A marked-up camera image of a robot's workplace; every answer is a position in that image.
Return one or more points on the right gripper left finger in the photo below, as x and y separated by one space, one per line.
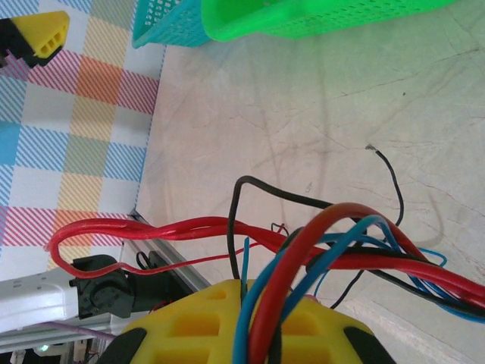
159 333

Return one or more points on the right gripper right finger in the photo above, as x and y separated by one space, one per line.
333 352

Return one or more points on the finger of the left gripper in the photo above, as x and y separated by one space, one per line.
49 34

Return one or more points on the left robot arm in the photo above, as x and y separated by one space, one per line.
98 288

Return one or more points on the teal plastic basket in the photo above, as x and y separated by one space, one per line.
170 22

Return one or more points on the green plastic basket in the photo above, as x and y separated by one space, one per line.
303 19

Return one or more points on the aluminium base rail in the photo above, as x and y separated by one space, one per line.
178 261

